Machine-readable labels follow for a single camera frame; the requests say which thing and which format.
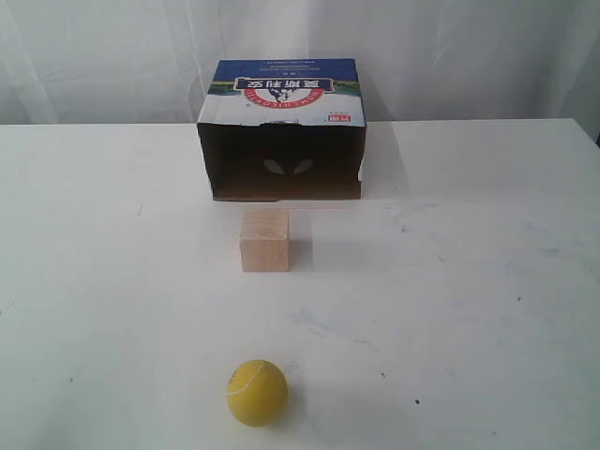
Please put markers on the light wooden cube block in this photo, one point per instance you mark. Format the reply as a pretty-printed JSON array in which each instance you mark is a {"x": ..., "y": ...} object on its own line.
[{"x": 265, "y": 241}]

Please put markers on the white backdrop curtain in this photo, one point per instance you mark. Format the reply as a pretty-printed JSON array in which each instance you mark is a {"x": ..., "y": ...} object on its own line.
[{"x": 152, "y": 61}]

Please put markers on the yellow tennis ball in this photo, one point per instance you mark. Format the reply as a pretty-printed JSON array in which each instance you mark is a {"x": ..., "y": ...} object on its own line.
[{"x": 257, "y": 393}]

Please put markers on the blue white cardboard box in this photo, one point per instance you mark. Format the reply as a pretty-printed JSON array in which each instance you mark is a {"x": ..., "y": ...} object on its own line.
[{"x": 284, "y": 129}]

